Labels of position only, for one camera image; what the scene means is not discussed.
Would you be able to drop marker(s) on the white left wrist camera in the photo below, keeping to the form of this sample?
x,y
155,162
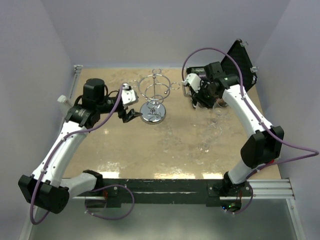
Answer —
x,y
128,95

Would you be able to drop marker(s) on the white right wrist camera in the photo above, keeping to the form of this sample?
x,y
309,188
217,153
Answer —
x,y
193,81

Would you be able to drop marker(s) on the white plastic stand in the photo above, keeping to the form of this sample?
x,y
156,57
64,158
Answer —
x,y
64,104

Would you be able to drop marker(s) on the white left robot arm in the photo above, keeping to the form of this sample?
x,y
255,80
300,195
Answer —
x,y
45,187

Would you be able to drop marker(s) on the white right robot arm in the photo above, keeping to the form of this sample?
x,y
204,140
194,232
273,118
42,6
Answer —
x,y
261,147

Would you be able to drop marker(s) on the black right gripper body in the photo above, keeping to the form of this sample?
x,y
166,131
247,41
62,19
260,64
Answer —
x,y
205,96

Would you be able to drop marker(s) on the clear ribbed wine glass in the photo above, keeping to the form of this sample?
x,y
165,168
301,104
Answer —
x,y
215,122

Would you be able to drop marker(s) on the chrome wine glass rack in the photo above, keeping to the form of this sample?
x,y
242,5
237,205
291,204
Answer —
x,y
155,88

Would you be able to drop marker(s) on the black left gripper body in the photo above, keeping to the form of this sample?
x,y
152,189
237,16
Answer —
x,y
108,104

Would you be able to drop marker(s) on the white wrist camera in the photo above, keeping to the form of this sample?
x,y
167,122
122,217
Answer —
x,y
128,95
193,81

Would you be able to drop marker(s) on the aluminium rail frame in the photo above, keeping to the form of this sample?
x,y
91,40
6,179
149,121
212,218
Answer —
x,y
258,188

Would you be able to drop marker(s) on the black poker chip case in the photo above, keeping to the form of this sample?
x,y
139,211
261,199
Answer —
x,y
228,72

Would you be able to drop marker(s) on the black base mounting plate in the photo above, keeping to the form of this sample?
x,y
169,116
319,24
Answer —
x,y
207,192

